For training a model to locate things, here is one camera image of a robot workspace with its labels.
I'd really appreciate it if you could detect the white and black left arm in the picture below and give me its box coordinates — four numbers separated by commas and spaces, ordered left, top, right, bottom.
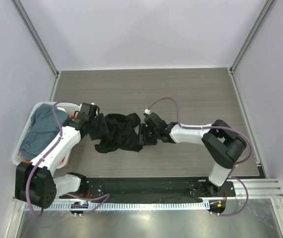
14, 114, 108, 209

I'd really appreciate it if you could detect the right aluminium frame post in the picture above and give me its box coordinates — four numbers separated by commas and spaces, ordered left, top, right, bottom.
228, 0, 276, 75

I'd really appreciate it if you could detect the left aluminium frame post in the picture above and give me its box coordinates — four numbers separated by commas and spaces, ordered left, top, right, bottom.
11, 0, 59, 78

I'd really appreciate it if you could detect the white plastic laundry basket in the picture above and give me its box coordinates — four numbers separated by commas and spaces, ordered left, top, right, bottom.
12, 102, 79, 165

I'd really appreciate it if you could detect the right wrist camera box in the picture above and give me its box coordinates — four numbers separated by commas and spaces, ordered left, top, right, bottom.
144, 113, 167, 130

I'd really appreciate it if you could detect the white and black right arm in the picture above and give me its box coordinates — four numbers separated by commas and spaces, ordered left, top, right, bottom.
138, 119, 249, 196

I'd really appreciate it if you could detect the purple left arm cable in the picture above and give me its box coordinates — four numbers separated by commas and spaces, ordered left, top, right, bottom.
25, 100, 110, 216

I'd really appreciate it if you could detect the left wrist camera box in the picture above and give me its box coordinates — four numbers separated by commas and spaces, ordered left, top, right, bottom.
77, 103, 100, 122

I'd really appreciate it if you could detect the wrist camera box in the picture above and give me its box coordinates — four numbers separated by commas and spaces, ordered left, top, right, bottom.
144, 113, 167, 130
77, 103, 100, 122

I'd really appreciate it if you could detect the slotted white cable duct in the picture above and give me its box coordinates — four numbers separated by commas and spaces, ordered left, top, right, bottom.
23, 201, 210, 211

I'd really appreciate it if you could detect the aluminium front rail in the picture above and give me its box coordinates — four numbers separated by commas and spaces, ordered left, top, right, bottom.
12, 179, 283, 203

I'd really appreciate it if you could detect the aluminium frame post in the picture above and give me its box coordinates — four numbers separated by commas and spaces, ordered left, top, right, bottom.
11, 0, 59, 78
228, 0, 276, 75

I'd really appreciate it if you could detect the black t-shirt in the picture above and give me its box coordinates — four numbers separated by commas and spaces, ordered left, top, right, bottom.
90, 113, 143, 154

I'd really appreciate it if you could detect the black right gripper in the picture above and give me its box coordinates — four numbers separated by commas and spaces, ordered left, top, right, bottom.
136, 123, 159, 145

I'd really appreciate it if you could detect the orange garment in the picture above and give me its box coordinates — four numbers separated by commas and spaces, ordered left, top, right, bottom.
59, 157, 68, 167

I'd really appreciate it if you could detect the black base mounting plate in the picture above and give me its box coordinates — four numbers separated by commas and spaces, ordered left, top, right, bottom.
73, 177, 236, 204

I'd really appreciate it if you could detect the grey-blue t-shirt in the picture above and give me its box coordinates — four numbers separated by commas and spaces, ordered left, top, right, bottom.
19, 104, 69, 161

